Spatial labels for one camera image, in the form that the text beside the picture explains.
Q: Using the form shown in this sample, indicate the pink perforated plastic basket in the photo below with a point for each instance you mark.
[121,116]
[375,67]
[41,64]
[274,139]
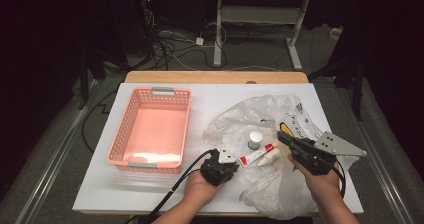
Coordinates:
[156,124]

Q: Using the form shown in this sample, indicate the white capped round bottle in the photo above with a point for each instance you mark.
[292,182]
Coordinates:
[255,136]

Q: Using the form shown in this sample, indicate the white board mat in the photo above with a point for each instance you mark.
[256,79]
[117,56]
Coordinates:
[213,100]

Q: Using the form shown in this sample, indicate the person's right hand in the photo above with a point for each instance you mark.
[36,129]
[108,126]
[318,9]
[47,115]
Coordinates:
[320,184]

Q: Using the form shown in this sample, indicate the black stand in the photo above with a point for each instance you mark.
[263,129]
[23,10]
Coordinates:
[83,84]
[358,94]

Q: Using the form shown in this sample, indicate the metal floor rail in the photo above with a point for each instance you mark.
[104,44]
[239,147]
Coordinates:
[383,180]
[52,170]

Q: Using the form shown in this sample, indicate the grey metal desk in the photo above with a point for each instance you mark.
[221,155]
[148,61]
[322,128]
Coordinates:
[260,14]

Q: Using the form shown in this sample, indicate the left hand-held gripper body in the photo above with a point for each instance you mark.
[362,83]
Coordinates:
[215,172]

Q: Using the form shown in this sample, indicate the red and white tube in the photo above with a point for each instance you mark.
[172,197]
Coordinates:
[255,155]

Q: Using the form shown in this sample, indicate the person's left hand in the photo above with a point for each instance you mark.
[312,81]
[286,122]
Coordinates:
[200,190]

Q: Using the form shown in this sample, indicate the beige box on floor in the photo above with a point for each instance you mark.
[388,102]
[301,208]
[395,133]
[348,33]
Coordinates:
[336,33]

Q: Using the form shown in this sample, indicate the white power adapter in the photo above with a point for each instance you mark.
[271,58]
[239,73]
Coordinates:
[199,41]

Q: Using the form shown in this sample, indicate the clear plastic bag yellow face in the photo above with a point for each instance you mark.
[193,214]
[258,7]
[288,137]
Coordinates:
[273,194]

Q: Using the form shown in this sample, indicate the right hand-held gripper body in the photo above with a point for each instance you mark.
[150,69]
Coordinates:
[310,157]

